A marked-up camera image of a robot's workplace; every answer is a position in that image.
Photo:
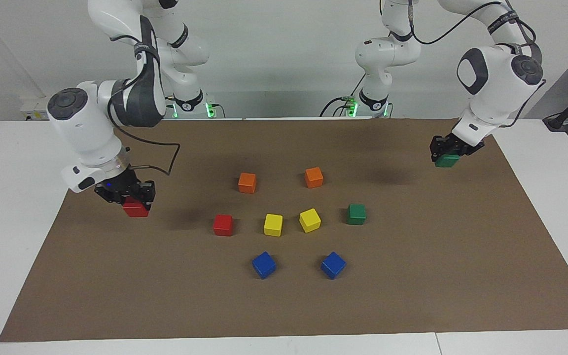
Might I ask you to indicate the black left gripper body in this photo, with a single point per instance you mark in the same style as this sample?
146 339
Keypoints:
456 143

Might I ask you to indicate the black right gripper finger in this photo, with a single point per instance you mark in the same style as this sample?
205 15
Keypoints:
148 193
118 198

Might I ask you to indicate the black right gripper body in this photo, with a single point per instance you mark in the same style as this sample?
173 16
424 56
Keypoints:
121 186

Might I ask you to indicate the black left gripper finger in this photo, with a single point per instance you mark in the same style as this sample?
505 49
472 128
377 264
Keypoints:
434 149
465 153

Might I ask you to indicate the green wooden cube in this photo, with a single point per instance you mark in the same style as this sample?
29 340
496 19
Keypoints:
356 214
446 161

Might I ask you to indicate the red wooden cube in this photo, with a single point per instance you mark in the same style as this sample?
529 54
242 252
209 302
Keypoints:
135 210
223 225

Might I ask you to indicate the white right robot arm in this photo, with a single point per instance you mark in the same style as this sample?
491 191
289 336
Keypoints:
87 128

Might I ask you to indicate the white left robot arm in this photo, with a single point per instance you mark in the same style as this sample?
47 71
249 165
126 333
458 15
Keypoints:
496 93

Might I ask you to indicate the orange wooden cube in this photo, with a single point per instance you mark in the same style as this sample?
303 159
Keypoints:
247 182
313 177

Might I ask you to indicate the yellow wooden cube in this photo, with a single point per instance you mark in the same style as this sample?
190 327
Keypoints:
309 220
273 224

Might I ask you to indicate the blue wooden cube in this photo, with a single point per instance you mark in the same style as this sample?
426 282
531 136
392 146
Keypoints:
264 265
333 265

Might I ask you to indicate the brown table mat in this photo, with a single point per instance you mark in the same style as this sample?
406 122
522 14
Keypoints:
284 296

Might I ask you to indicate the white wall power strip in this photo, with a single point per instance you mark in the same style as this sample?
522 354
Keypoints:
35 109

